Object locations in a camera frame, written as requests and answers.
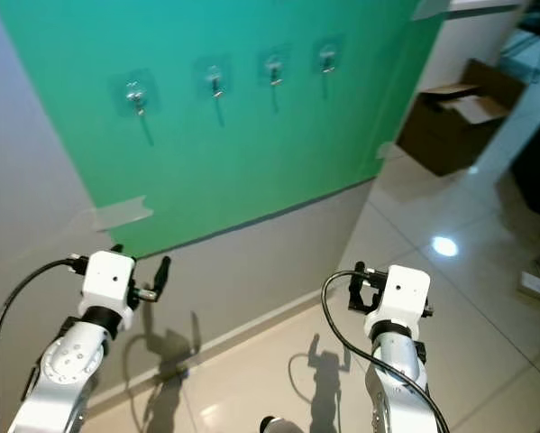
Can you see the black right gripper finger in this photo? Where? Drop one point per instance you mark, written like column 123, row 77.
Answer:
column 354, row 287

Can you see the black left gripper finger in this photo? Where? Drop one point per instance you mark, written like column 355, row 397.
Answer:
column 117, row 248
column 163, row 273

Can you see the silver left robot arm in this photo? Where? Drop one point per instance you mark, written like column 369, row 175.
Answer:
column 62, row 370

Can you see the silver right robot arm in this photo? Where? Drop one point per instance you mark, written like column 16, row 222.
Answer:
column 396, row 379

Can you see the metal hook on clear pad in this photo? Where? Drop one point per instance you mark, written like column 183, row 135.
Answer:
column 327, row 57
column 215, row 78
column 136, row 94
column 274, row 68

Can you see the long clear tape strip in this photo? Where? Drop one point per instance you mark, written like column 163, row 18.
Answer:
column 123, row 214

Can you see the small clear tape piece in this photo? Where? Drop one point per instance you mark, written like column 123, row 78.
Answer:
column 385, row 150

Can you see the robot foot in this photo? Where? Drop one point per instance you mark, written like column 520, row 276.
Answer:
column 279, row 426

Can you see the brown cardboard box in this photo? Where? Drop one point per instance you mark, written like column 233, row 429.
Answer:
column 441, row 135

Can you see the black furniture piece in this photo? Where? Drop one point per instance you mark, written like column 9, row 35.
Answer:
column 538, row 171

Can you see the short clear tape piece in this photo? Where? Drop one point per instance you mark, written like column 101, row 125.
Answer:
column 430, row 8

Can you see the dark glass table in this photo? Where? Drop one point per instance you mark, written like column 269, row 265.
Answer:
column 535, row 45

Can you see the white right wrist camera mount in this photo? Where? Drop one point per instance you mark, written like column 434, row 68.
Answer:
column 403, row 296

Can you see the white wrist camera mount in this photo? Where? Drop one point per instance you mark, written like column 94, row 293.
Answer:
column 403, row 296
column 109, row 280

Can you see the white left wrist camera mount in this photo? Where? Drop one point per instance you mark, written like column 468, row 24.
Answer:
column 109, row 280

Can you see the green wall sheet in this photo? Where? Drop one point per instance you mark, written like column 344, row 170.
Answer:
column 242, row 162

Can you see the white frame beam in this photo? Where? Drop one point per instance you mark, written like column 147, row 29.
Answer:
column 486, row 4

